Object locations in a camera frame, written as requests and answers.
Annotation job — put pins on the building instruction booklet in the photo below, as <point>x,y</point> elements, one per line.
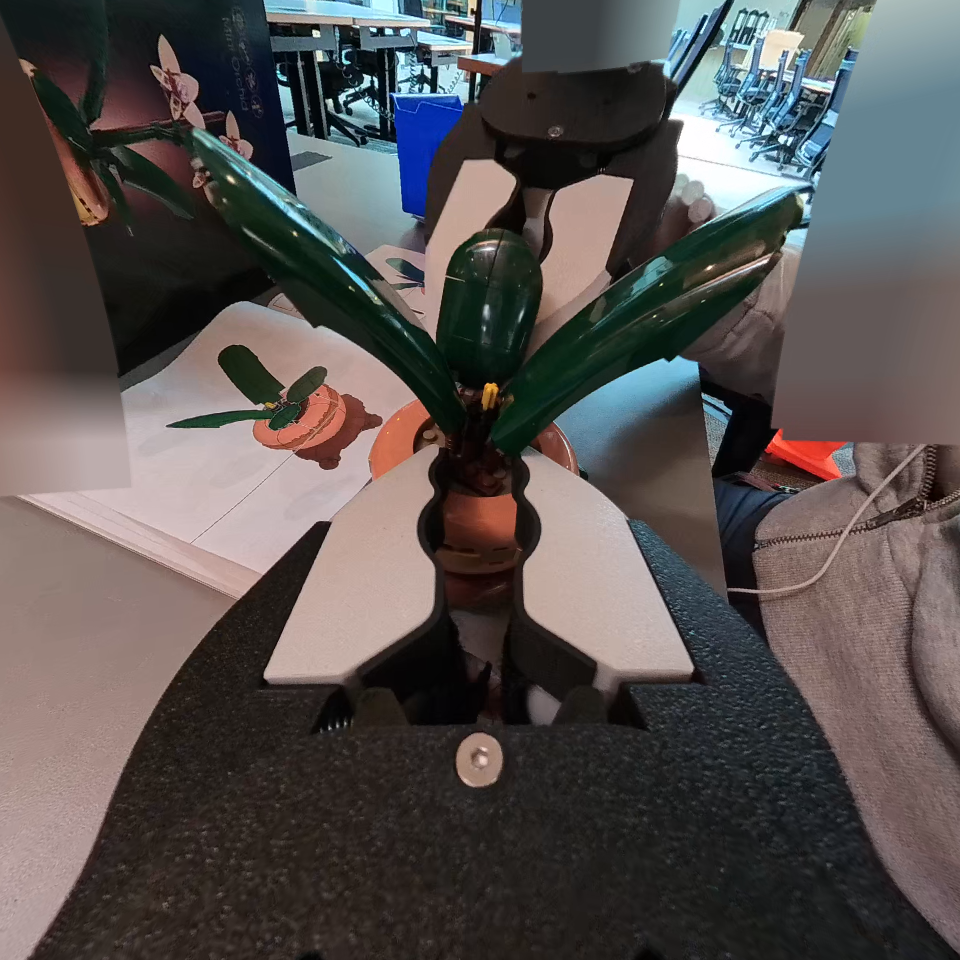
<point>187,480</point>

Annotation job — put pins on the row of black office chairs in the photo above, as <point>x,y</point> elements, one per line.
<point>780,97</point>

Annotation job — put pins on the person's right forearm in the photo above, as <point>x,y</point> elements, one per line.
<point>742,337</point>

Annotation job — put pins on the orange object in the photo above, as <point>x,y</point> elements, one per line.
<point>810,454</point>

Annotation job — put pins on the grey desk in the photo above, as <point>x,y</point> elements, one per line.
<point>90,637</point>

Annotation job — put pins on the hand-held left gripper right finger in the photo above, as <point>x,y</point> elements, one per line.
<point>600,592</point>

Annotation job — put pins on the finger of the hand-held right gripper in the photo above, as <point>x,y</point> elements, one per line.
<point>472,202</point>
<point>585,232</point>

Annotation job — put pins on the blue plastic bin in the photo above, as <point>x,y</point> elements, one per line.
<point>424,150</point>

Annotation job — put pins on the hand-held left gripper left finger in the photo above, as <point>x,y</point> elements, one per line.
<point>360,592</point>

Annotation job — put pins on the black orchid toy set box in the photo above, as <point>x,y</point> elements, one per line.
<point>150,262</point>

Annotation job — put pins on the brown-topped office desk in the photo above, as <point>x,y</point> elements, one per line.
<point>337,19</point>

